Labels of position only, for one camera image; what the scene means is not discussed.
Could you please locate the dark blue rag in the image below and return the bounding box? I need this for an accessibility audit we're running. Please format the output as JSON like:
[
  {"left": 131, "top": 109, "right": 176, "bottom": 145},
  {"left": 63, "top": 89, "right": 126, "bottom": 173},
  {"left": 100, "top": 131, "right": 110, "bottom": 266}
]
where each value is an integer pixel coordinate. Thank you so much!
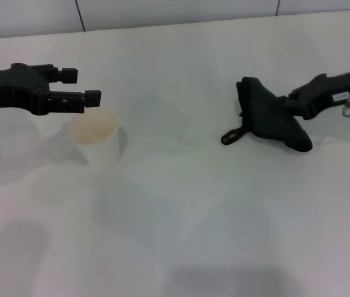
[{"left": 220, "top": 76, "right": 314, "bottom": 153}]

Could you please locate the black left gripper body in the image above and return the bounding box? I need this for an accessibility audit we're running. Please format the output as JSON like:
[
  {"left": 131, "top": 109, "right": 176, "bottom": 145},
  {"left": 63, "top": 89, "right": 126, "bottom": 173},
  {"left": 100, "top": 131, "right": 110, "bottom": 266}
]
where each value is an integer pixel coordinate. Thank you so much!
[{"left": 0, "top": 62, "right": 51, "bottom": 117}]

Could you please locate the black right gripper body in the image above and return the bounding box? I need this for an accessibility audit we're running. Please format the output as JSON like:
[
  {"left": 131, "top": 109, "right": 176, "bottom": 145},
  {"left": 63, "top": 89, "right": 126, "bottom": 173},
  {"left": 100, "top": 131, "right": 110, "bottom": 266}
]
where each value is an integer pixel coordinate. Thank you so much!
[{"left": 298, "top": 67, "right": 350, "bottom": 121}]

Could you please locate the white paper cup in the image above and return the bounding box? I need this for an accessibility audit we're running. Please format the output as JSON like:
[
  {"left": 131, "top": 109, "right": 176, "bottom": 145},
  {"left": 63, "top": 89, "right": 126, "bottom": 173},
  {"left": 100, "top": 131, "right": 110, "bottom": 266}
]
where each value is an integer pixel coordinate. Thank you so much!
[{"left": 70, "top": 106, "right": 121, "bottom": 167}]

